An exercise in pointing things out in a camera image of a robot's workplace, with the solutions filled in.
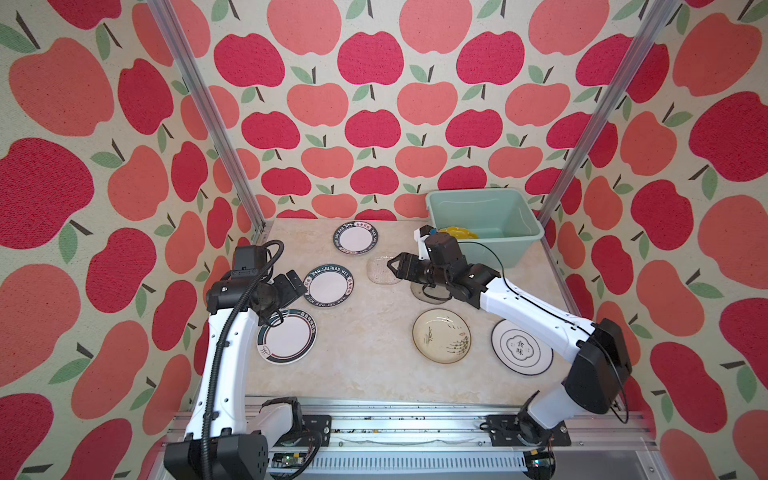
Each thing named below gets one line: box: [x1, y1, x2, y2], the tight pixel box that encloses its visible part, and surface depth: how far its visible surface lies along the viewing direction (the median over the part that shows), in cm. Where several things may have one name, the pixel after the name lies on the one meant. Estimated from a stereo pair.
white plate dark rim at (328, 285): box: [304, 264, 355, 308], surface depth 104 cm
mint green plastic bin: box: [425, 188, 545, 267], surface depth 111 cm
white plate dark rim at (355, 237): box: [333, 220, 379, 255], surface depth 118 cm
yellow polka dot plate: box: [438, 227, 479, 240], surface depth 119 cm
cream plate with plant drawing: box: [412, 308, 472, 365], surface depth 92 cm
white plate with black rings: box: [490, 318, 554, 377], surface depth 88 cm
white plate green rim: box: [256, 309, 318, 365], surface depth 91 cm
